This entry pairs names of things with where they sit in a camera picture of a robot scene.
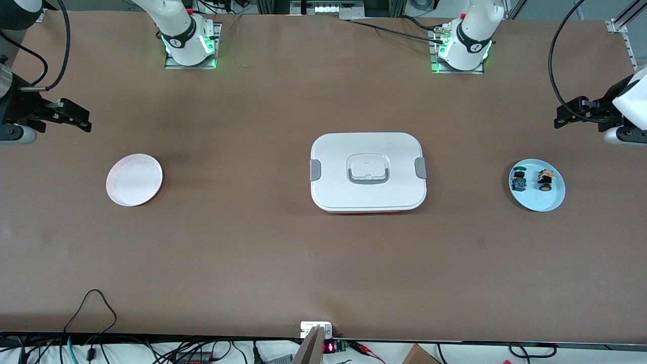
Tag white lunch box grey clips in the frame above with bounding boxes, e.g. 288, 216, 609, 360
309, 132, 428, 214

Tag brown cardboard box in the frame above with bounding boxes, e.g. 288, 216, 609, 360
402, 344, 441, 364

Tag small white box device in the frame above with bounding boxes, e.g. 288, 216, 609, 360
300, 322, 334, 339

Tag pink round plate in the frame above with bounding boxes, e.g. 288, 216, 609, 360
106, 154, 164, 207

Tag light blue round plate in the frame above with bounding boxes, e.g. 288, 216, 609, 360
508, 158, 566, 212

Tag white power strip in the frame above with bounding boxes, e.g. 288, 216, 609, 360
291, 0, 365, 16

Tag red clip lead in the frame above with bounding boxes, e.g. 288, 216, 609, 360
349, 340, 386, 362

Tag aluminium profile bar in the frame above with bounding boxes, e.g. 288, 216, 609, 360
292, 325, 326, 364

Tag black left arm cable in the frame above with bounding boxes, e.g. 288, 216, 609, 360
548, 0, 607, 123

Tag aluminium corner bracket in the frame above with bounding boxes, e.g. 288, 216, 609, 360
606, 0, 647, 71

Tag thin black looped cable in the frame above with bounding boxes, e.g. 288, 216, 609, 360
63, 289, 118, 337

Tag black coiled cable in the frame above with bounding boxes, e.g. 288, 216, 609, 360
508, 342, 558, 358

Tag black cable bundle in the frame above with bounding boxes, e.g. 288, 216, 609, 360
0, 334, 243, 364

